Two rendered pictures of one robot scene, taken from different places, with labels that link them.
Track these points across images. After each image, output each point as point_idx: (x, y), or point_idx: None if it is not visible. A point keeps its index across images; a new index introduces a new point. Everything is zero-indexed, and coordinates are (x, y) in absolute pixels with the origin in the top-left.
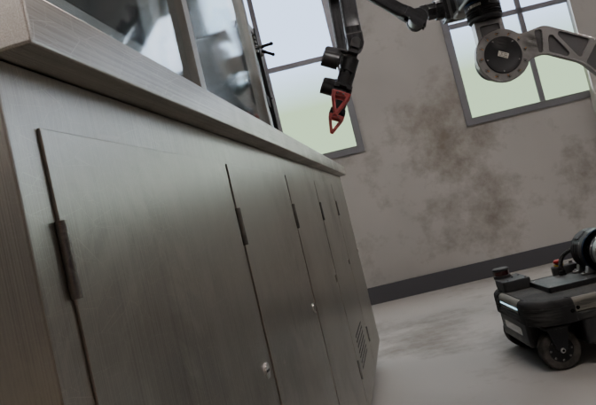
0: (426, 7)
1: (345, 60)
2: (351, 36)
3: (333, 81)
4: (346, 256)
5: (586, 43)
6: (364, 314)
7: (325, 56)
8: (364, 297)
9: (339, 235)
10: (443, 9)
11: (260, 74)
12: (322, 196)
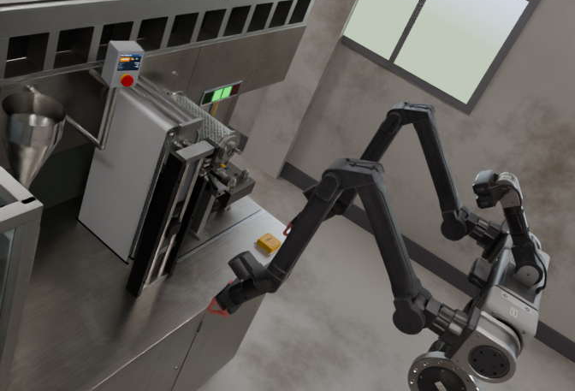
0: (472, 226)
1: (249, 284)
2: (268, 276)
3: None
4: (168, 370)
5: None
6: (184, 383)
7: (232, 264)
8: (209, 358)
9: (162, 367)
10: (487, 246)
11: (5, 376)
12: (121, 378)
